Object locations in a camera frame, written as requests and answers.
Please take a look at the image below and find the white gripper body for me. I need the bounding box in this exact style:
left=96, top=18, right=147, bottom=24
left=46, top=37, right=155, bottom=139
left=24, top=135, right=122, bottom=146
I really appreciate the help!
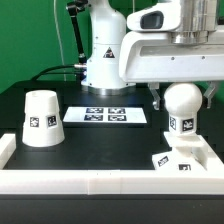
left=119, top=29, right=224, bottom=83

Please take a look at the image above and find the white marker sheet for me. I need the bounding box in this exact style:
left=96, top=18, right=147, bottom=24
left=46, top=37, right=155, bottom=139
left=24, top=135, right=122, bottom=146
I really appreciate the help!
left=63, top=107, right=147, bottom=124

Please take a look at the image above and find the white lamp base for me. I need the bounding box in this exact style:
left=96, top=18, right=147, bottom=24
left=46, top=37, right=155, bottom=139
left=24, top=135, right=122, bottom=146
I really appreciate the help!
left=152, top=132, right=205, bottom=173

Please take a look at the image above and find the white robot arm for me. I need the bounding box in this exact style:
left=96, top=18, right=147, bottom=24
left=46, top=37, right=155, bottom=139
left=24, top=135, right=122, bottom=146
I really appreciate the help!
left=82, top=0, right=224, bottom=108

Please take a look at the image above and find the white lamp bulb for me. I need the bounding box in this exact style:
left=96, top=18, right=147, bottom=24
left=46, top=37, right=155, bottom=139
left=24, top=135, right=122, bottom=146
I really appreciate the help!
left=164, top=83, right=202, bottom=136

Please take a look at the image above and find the white lamp shade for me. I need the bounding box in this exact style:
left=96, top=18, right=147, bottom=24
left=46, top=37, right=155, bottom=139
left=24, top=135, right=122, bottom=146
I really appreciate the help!
left=22, top=90, right=65, bottom=147

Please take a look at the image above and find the black cable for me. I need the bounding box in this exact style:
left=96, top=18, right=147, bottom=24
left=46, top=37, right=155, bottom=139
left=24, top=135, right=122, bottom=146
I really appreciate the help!
left=30, top=63, right=88, bottom=82

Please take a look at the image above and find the white hanging cable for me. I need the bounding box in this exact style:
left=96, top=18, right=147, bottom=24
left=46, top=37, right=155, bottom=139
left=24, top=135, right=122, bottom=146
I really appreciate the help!
left=53, top=0, right=68, bottom=82

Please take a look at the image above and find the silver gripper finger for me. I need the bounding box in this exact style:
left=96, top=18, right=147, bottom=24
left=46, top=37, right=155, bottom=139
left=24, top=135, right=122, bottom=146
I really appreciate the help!
left=148, top=83, right=161, bottom=110
left=203, top=81, right=220, bottom=109

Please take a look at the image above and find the white U-shaped border frame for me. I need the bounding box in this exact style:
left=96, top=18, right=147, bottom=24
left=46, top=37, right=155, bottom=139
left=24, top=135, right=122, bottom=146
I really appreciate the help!
left=0, top=133, right=224, bottom=196

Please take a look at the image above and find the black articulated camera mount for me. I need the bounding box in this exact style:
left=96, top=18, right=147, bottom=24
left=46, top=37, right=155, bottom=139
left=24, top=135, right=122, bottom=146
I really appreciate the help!
left=66, top=0, right=88, bottom=64

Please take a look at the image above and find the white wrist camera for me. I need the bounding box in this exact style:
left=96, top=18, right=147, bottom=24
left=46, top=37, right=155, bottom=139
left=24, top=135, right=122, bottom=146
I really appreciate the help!
left=127, top=2, right=181, bottom=32

